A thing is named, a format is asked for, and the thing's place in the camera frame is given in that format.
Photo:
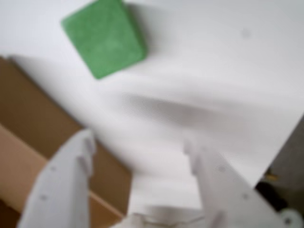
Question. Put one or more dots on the brown cardboard box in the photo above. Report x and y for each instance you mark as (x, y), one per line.
(28, 107)

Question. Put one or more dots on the dark bar with tan fittings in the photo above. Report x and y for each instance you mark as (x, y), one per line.
(270, 190)

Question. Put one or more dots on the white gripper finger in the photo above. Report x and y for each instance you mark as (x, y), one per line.
(59, 190)
(225, 194)

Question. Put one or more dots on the green cube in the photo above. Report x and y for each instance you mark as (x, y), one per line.
(104, 40)

